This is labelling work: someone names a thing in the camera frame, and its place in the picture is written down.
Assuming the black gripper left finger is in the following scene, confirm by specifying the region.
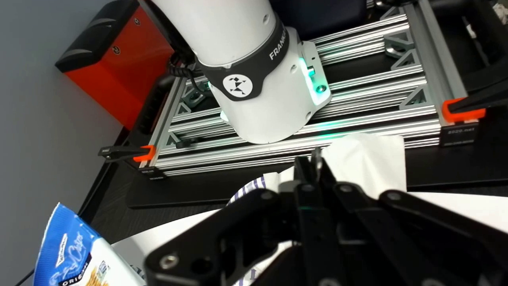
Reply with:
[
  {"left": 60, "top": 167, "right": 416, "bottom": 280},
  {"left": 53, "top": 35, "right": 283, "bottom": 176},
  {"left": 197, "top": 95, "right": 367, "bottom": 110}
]
[{"left": 143, "top": 181, "right": 302, "bottom": 286}]

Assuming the blue snack bag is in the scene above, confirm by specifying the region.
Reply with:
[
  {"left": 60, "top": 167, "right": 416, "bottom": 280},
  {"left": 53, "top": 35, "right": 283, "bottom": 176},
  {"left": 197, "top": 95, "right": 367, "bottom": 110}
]
[{"left": 33, "top": 203, "right": 146, "bottom": 286}]

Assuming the white tissue paper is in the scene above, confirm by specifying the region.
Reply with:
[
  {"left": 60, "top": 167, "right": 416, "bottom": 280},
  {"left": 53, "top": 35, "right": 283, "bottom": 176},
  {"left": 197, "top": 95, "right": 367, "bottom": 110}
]
[{"left": 264, "top": 134, "right": 408, "bottom": 200}]

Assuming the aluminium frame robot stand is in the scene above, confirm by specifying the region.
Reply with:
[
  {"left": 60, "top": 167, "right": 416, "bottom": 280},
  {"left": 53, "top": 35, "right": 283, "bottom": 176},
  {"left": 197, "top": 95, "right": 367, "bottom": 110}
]
[{"left": 143, "top": 0, "right": 508, "bottom": 176}]

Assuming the blue patterned paper plate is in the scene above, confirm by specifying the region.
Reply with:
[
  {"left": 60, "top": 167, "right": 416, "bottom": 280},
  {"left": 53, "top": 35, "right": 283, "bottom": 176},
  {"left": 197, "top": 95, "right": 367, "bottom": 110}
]
[{"left": 229, "top": 176, "right": 267, "bottom": 203}]

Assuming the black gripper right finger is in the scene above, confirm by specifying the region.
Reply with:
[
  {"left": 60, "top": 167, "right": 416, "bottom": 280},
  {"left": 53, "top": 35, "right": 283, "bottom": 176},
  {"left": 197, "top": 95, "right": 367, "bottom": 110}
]
[{"left": 318, "top": 162, "right": 508, "bottom": 286}]

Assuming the red and black toolbox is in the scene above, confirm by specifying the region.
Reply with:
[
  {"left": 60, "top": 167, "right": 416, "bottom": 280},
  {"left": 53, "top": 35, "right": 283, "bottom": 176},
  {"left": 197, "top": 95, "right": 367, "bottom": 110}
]
[{"left": 56, "top": 0, "right": 173, "bottom": 129}]

